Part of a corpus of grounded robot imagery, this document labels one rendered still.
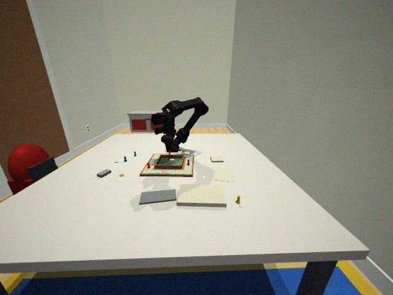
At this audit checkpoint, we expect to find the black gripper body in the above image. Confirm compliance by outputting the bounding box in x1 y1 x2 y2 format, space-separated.
161 124 176 143

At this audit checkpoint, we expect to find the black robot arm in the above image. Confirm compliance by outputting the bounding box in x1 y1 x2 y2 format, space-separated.
151 97 209 148

